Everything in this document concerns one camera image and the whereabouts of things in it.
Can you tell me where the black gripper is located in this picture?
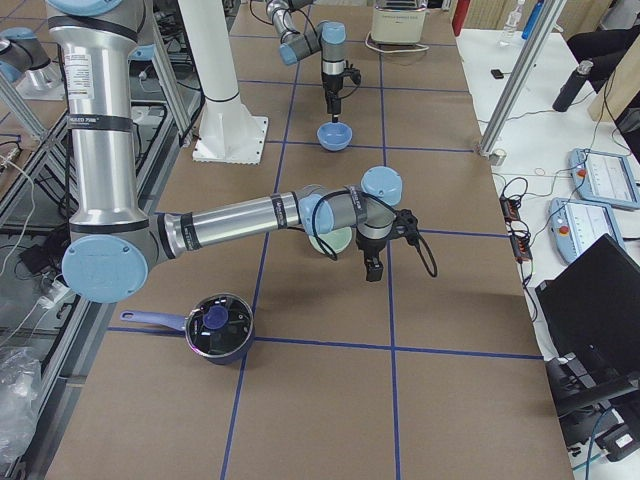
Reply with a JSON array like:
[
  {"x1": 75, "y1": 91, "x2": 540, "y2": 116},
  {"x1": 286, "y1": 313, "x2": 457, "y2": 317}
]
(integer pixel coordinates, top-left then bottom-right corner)
[
  {"x1": 356, "y1": 230, "x2": 389, "y2": 282},
  {"x1": 321, "y1": 72, "x2": 346, "y2": 123}
]

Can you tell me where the blue bowl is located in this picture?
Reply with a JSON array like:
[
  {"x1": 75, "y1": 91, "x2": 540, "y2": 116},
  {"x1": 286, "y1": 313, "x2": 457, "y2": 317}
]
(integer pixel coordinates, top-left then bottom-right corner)
[{"x1": 317, "y1": 122, "x2": 353, "y2": 152}]

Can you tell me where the green bowl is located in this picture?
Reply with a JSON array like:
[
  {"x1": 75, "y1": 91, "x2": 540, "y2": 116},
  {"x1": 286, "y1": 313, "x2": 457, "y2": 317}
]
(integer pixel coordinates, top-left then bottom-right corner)
[{"x1": 319, "y1": 227, "x2": 353, "y2": 254}]

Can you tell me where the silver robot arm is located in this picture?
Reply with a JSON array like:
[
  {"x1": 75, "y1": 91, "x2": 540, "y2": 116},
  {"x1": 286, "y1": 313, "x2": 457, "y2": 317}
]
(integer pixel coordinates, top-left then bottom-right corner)
[
  {"x1": 265, "y1": 0, "x2": 348, "y2": 123},
  {"x1": 46, "y1": 1, "x2": 403, "y2": 304}
]

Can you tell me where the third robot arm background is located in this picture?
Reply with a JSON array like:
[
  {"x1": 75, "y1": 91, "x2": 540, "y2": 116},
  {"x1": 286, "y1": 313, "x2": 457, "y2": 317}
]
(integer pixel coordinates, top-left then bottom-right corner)
[{"x1": 1, "y1": 27, "x2": 64, "y2": 101}]

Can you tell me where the cream and chrome toaster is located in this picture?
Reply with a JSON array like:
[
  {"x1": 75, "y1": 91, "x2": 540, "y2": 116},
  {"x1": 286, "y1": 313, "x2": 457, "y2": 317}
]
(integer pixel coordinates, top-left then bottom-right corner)
[{"x1": 370, "y1": 0, "x2": 428, "y2": 45}]

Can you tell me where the orange black power strip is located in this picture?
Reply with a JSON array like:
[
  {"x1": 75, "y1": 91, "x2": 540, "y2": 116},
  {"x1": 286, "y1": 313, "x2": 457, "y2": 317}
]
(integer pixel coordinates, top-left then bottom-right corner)
[{"x1": 499, "y1": 195, "x2": 533, "y2": 264}]

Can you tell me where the dark blue saucepan with lid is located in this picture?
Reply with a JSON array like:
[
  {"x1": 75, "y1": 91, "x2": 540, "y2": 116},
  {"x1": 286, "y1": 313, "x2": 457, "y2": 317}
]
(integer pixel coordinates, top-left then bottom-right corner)
[{"x1": 120, "y1": 293, "x2": 255, "y2": 365}]

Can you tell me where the near blue teach pendant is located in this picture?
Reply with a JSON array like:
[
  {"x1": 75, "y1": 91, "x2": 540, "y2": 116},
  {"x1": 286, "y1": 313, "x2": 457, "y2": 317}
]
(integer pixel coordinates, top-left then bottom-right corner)
[{"x1": 549, "y1": 198, "x2": 625, "y2": 264}]

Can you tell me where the blue teach pendant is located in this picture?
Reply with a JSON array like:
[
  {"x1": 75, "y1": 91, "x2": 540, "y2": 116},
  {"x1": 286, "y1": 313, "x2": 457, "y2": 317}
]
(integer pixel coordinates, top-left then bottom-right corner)
[
  {"x1": 568, "y1": 148, "x2": 639, "y2": 210},
  {"x1": 549, "y1": 198, "x2": 625, "y2": 264}
]

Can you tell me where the black laptop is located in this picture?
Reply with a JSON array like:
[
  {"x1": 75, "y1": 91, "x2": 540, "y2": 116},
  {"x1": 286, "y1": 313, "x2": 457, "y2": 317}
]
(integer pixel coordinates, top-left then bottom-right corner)
[{"x1": 534, "y1": 233, "x2": 640, "y2": 381}]

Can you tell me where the dark water bottle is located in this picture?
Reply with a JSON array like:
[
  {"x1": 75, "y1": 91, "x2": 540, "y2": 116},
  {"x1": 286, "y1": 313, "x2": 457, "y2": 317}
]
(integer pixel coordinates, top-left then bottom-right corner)
[{"x1": 552, "y1": 59, "x2": 594, "y2": 112}]

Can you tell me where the far blue teach pendant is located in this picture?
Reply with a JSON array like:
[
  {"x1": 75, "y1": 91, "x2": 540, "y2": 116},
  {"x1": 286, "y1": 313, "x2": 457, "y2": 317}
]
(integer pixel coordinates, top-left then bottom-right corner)
[{"x1": 568, "y1": 148, "x2": 639, "y2": 210}]

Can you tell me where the clear plastic bag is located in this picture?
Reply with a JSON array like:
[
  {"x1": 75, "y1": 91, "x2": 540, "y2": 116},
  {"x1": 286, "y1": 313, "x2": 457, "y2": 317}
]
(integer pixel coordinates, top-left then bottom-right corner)
[{"x1": 1, "y1": 347, "x2": 42, "y2": 465}]

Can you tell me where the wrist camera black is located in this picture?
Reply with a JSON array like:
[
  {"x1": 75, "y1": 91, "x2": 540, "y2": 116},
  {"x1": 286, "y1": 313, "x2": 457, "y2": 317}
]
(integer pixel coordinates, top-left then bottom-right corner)
[
  {"x1": 390, "y1": 209, "x2": 421, "y2": 247},
  {"x1": 343, "y1": 62, "x2": 362, "y2": 86}
]

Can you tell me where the white toaster power cable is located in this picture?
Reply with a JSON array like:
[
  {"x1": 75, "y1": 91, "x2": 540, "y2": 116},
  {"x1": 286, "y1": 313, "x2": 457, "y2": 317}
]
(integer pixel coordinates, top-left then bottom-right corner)
[{"x1": 364, "y1": 30, "x2": 431, "y2": 55}]

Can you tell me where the white central pedestal column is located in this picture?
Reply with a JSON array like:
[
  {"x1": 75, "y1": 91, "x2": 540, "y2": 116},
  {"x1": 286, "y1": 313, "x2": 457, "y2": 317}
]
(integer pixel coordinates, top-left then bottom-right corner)
[{"x1": 178, "y1": 0, "x2": 268, "y2": 165}]

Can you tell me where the aluminium frame post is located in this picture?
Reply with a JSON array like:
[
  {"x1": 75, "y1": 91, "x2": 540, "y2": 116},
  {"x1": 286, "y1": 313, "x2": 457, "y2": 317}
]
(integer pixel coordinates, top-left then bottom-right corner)
[{"x1": 477, "y1": 0, "x2": 567, "y2": 166}]

